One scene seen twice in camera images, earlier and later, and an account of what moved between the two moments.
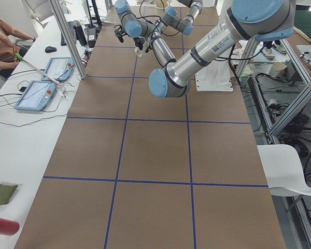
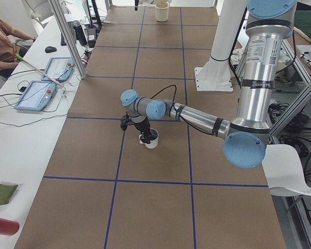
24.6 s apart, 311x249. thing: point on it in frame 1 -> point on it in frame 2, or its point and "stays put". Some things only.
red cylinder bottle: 0,225 stays put
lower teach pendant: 37,96 stays put
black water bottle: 79,33 stays put
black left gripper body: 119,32 -> 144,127
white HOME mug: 140,53 -> 154,136
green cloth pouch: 1,194 stays put
